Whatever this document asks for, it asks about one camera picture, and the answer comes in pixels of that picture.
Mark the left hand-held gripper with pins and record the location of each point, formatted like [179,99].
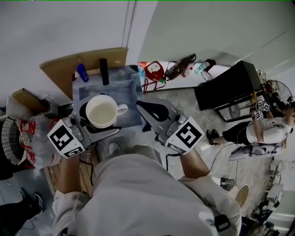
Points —
[64,138]

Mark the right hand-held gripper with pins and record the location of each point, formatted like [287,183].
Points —
[185,136]

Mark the white ceramic mug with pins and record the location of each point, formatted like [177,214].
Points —
[101,113]

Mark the blue bottle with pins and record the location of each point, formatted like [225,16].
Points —
[83,72]

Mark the black cylindrical bottle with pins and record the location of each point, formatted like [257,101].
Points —
[104,71]

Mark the person's left forearm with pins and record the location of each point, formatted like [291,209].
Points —
[69,175]

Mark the person's right forearm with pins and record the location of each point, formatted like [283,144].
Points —
[194,163]

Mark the person's shoe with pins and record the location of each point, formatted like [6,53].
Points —
[114,148]

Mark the white low ledge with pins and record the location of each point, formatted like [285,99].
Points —
[184,83]

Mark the red white cartoon bag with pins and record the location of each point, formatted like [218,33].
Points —
[153,71]

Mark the wooden slatted stand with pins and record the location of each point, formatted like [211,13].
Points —
[85,170]

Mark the clear water bottle red cap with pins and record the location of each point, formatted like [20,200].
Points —
[187,72]

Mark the dark brown bag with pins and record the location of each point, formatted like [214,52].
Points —
[179,66]

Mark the small clear round cap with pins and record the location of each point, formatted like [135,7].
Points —
[121,72]

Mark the clear plastic bag red print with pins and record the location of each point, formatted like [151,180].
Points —
[41,147]

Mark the brown cardboard sheet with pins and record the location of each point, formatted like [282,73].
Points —
[66,69]

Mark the green clear bottle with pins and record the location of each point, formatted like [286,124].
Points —
[200,67]

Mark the long brown cardboard box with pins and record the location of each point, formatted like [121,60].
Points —
[30,100]

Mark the black charger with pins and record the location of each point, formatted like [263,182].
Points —
[211,62]

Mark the black cabinet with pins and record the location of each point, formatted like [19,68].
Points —
[228,87]

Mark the black framed glass panel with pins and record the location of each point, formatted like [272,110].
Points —
[237,110]

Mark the white flat box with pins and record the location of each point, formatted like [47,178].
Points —
[13,107]

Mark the grey pleated bin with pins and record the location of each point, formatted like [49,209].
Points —
[11,140]

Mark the person's white shirt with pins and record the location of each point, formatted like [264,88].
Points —
[143,196]

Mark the dark metal bucket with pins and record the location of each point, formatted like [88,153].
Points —
[227,184]

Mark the beige round stool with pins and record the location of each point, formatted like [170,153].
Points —
[243,196]

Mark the black standing fan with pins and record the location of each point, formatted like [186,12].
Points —
[276,94]

